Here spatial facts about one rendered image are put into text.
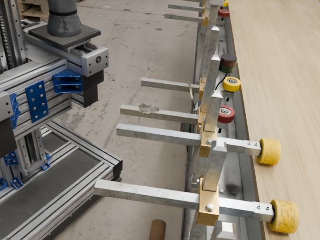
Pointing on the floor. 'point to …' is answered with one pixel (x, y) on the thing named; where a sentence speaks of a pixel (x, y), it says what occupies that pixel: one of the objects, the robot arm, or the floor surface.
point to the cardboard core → (157, 230)
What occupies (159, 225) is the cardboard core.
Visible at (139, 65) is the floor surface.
